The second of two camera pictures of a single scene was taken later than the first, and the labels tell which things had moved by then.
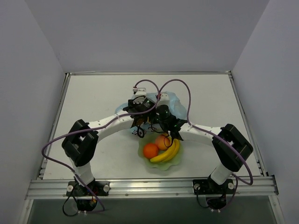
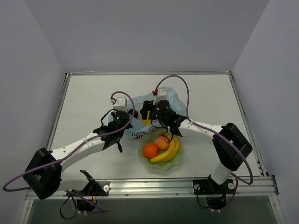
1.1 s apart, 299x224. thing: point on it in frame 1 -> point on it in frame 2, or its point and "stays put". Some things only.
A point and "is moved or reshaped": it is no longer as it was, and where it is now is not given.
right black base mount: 207,186 stays put
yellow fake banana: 170,154 stays put
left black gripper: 142,120 -> 131,113
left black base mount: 98,188 stays put
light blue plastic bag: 177,108 is moved or reshaped
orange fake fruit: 150,150 stays put
